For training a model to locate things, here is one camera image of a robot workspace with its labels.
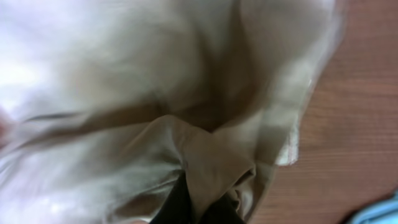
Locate light blue t-shirt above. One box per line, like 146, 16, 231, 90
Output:
346, 191, 397, 224

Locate beige khaki shorts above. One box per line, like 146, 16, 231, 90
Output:
1, 0, 342, 223

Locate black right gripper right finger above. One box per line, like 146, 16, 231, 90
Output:
198, 194, 246, 224

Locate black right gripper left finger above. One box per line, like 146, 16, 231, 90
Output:
150, 173, 192, 224

